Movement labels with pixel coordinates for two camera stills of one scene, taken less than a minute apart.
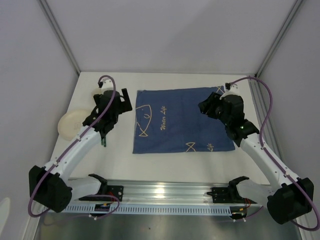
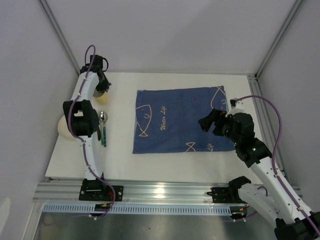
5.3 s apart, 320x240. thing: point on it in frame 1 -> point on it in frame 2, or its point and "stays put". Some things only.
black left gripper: x=124 y=105 -> x=105 y=86
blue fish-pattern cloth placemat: x=170 y=120 stays put
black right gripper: x=213 y=99 -> x=216 y=116
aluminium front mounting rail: x=171 y=192 stays put
